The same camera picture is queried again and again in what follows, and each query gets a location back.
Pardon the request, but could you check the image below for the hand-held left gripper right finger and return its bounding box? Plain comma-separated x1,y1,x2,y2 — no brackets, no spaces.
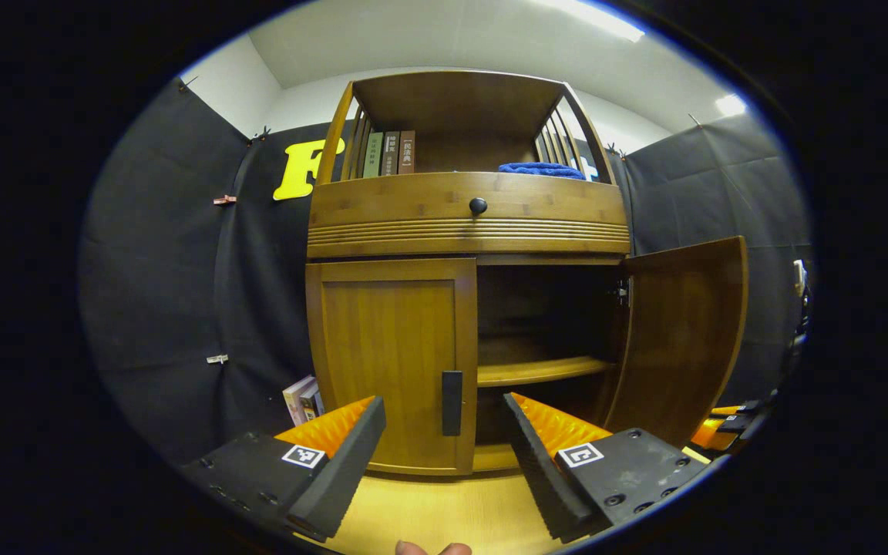
503,392,711,543

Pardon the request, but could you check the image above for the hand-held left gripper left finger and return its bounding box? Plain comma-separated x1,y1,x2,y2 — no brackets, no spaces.
182,395,387,540

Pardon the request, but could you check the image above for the wooden cabinet door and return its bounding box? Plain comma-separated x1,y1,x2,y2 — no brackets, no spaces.
305,258,479,476
602,236,749,449

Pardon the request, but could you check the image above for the wooden double-door shoe cabinet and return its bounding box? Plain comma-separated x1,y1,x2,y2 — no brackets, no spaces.
305,69,749,476

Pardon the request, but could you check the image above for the wooden inner shelf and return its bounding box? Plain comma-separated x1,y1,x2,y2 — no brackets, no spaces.
477,355,616,389

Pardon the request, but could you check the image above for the black backdrop cloth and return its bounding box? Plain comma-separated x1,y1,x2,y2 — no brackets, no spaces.
78,73,813,467

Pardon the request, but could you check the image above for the wooden ridged drawer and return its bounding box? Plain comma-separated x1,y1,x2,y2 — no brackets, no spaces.
307,171,631,259

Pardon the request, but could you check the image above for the blue folded towel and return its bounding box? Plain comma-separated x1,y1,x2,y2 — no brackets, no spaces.
498,162,588,181

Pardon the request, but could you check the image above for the black door handle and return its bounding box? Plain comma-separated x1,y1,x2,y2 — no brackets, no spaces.
442,371,463,437

